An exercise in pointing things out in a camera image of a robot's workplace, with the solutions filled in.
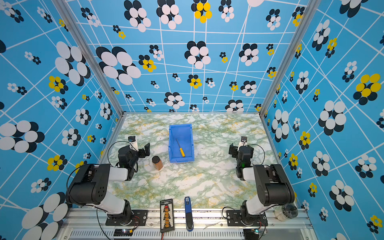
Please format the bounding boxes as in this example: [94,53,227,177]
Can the yellow handled screwdriver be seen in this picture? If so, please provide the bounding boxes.
[176,139,186,158]

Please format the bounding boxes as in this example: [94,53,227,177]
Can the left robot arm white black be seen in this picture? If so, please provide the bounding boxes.
[66,142,151,226]

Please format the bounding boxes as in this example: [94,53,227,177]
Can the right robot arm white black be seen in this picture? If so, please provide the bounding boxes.
[229,142,295,226]

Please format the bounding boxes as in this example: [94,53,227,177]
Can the blue plastic bin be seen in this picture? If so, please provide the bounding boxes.
[169,124,195,164]

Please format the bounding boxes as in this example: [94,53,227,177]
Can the brown jar black lid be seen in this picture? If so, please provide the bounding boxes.
[152,156,163,171]

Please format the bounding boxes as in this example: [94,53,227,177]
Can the black board orange connectors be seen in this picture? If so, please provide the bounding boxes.
[160,199,175,233]

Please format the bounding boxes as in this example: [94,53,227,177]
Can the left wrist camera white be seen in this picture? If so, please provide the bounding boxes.
[128,136,139,152]

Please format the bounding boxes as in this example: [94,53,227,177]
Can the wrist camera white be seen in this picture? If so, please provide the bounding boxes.
[128,136,139,152]
[238,136,248,147]

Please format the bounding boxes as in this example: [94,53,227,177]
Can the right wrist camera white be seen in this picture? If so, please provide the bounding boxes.
[238,136,248,147]

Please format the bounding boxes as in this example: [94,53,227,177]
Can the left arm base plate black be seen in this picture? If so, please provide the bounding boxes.
[105,210,149,227]

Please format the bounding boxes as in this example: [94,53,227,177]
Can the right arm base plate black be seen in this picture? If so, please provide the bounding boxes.
[224,210,268,228]

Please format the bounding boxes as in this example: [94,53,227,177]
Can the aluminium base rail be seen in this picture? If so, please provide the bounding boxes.
[57,209,317,240]

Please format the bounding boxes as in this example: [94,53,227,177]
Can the aluminium corner post right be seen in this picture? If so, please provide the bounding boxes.
[260,0,321,117]

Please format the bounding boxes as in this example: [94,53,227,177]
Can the aluminium corner post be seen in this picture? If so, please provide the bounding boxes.
[53,1,124,118]
[260,0,321,117]

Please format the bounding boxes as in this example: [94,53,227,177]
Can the aluminium corner post left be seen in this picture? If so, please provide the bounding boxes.
[53,1,124,118]

